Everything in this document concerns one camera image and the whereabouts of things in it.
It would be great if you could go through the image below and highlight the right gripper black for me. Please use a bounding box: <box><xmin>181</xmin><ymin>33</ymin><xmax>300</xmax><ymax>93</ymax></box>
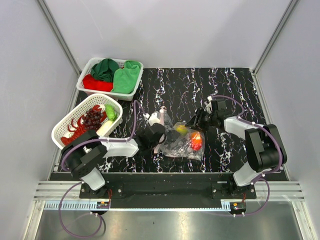
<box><xmin>184</xmin><ymin>107</ymin><xmax>217</xmax><ymax>133</ymax></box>

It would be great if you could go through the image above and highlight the yellow fruit toy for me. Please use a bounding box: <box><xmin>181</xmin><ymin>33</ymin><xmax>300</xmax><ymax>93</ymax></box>
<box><xmin>175</xmin><ymin>125</ymin><xmax>189</xmax><ymax>136</ymax></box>

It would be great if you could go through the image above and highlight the clear zip top bag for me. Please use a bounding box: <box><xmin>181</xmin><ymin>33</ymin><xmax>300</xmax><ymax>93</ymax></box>
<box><xmin>153</xmin><ymin>110</ymin><xmax>205</xmax><ymax>161</ymax></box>

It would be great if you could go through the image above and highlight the green vegetable toy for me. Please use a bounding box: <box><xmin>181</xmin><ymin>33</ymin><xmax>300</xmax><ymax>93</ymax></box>
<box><xmin>104</xmin><ymin>104</ymin><xmax>117</xmax><ymax>121</ymax></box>

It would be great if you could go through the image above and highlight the white radish toy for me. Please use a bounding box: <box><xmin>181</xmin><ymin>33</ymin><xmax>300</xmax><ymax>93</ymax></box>
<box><xmin>96</xmin><ymin>120</ymin><xmax>119</xmax><ymax>137</ymax></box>

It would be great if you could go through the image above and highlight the purple grape bunch toy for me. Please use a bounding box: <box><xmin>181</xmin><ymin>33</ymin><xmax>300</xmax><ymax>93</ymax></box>
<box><xmin>82</xmin><ymin>109</ymin><xmax>106</xmax><ymax>131</ymax></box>

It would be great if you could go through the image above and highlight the red lobster toy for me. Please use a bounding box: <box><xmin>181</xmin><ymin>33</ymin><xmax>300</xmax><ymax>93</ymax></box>
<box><xmin>60</xmin><ymin>104</ymin><xmax>107</xmax><ymax>146</ymax></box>

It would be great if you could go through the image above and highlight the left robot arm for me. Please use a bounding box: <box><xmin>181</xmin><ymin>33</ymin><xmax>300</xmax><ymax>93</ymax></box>
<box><xmin>61</xmin><ymin>123</ymin><xmax>165</xmax><ymax>198</ymax></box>

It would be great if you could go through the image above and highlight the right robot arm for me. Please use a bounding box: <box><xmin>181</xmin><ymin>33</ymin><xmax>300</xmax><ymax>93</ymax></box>
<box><xmin>185</xmin><ymin>95</ymin><xmax>287</xmax><ymax>199</ymax></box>

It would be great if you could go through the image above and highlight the black marble pattern mat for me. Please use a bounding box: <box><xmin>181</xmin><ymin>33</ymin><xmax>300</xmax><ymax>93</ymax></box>
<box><xmin>98</xmin><ymin>67</ymin><xmax>270</xmax><ymax>174</ymax></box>

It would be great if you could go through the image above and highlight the white perforated empty basket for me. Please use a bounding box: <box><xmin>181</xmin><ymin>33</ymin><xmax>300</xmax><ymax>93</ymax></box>
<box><xmin>51</xmin><ymin>93</ymin><xmax>123</xmax><ymax>149</ymax></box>

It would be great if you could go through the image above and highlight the light green cloth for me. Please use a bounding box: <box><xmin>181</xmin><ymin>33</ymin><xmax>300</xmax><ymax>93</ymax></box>
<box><xmin>111</xmin><ymin>60</ymin><xmax>141</xmax><ymax>94</ymax></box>

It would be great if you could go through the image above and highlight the white basket with cloths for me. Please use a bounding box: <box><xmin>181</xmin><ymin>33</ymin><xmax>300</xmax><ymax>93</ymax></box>
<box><xmin>76</xmin><ymin>57</ymin><xmax>144</xmax><ymax>101</ymax></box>

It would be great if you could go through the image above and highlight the red cloth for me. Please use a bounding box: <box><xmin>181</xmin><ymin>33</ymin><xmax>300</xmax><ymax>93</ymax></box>
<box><xmin>82</xmin><ymin>74</ymin><xmax>114</xmax><ymax>92</ymax></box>

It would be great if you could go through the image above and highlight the dark green cloth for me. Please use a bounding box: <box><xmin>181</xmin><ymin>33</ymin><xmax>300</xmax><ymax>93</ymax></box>
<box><xmin>90</xmin><ymin>58</ymin><xmax>120</xmax><ymax>82</ymax></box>

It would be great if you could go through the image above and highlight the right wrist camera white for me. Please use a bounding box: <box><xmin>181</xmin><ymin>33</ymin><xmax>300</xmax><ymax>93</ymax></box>
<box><xmin>204</xmin><ymin>96</ymin><xmax>213</xmax><ymax>114</ymax></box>

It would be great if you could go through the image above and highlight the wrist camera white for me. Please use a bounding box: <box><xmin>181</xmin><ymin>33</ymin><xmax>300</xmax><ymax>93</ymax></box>
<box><xmin>148</xmin><ymin>111</ymin><xmax>163</xmax><ymax>126</ymax></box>
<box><xmin>204</xmin><ymin>96</ymin><xmax>213</xmax><ymax>114</ymax></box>

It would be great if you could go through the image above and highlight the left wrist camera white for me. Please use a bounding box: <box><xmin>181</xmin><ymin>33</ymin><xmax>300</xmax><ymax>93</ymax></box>
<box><xmin>148</xmin><ymin>111</ymin><xmax>163</xmax><ymax>126</ymax></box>

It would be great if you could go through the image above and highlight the aluminium frame rail front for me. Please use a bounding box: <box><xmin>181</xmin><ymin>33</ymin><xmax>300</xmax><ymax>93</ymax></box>
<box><xmin>34</xmin><ymin>181</ymin><xmax>305</xmax><ymax>202</ymax></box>

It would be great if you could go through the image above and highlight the white slotted cable duct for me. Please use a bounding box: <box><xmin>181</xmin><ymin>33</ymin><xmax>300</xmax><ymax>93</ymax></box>
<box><xmin>60</xmin><ymin>200</ymin><xmax>247</xmax><ymax>212</ymax></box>

